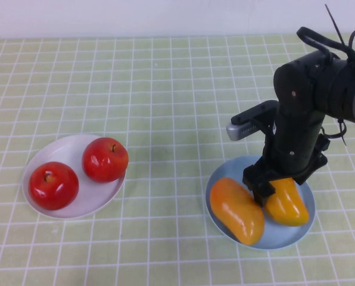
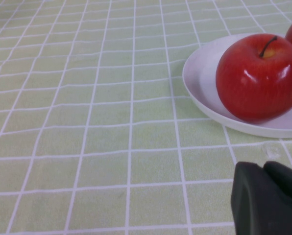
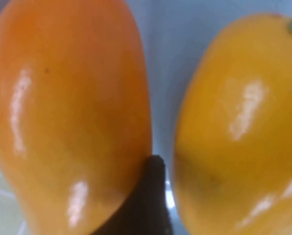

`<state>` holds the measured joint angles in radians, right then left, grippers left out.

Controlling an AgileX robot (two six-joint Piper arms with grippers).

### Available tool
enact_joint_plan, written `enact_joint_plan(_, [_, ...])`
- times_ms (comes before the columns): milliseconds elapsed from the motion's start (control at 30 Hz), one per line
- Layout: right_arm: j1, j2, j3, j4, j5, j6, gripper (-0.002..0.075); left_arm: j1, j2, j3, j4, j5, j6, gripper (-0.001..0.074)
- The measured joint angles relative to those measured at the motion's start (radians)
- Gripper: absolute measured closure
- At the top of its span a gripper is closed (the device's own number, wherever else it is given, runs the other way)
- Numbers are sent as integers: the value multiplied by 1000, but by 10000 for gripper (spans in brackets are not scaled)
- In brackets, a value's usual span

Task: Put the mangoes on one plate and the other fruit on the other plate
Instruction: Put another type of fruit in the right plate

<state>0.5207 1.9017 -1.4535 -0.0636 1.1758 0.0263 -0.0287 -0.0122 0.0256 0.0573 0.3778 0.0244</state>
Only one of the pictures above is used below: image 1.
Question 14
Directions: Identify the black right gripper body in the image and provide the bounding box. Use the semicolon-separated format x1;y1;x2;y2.
242;110;331;187

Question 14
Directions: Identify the yellow orange mango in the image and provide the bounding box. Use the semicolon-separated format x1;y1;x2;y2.
210;177;266;246
263;178;310;227

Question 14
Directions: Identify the red apple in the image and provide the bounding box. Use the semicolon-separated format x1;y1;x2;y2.
81;136;129;184
28;161;80;212

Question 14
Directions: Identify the light blue round plate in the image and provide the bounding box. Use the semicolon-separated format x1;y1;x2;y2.
205;154;316;250

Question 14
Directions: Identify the white round plate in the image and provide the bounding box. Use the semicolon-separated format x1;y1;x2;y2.
21;133;127;220

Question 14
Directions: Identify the black zip tie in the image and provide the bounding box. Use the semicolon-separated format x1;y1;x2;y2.
325;4;345;49
337;118;348;147

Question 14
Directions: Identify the green checkered tablecloth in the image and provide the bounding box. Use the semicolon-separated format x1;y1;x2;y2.
0;32;355;286

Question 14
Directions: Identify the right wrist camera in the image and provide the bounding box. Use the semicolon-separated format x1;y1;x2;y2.
226;100;279;141

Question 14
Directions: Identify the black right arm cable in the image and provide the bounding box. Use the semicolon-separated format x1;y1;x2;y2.
296;26;355;63

